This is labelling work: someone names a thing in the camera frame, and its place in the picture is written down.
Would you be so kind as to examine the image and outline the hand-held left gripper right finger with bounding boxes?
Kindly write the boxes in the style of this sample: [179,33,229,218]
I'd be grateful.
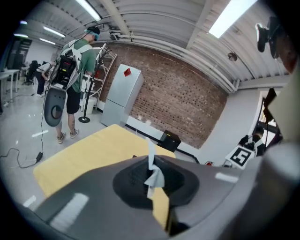
[154,155,257,240]

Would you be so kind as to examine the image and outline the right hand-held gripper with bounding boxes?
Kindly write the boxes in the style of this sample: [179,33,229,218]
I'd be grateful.
[224,144,256,169]

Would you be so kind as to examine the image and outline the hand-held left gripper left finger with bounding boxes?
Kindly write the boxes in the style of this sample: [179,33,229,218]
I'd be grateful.
[35,155,170,240]

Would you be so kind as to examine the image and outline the small white paper scrap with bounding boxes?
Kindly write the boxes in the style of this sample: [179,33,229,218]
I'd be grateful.
[143,138,165,200]

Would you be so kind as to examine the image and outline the black square box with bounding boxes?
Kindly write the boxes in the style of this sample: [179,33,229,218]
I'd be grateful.
[158,130,182,153]

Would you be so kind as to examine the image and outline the black coat stand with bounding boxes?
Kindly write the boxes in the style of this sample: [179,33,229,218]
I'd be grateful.
[78,43,113,124]

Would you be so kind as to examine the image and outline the white bucket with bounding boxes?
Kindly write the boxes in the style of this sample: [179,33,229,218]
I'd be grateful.
[87,97,98,115]

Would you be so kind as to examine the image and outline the grey oval seat pad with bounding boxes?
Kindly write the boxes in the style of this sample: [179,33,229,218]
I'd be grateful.
[44,85,68,128]

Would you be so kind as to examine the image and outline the person's head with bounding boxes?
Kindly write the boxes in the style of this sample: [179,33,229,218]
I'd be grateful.
[269,17,300,74]

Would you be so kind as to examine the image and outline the white shelving rack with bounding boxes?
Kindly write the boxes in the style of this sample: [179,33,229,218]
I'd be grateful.
[92,43,118,111]

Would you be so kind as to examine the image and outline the black office chair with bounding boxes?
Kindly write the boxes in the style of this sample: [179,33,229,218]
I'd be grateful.
[23,60,38,86]

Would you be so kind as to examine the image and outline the white desk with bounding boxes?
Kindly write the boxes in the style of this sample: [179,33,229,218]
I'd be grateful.
[0,69,21,99]

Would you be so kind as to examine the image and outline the black tall cabinet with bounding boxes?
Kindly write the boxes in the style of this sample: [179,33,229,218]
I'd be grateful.
[6,38,33,71]

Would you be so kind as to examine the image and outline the black power adapter cable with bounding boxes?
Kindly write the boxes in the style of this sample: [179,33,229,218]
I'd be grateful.
[0,147,45,169]

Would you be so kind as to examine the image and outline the black head-mounted camera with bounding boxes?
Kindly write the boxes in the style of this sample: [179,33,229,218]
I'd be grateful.
[255,16,282,59]

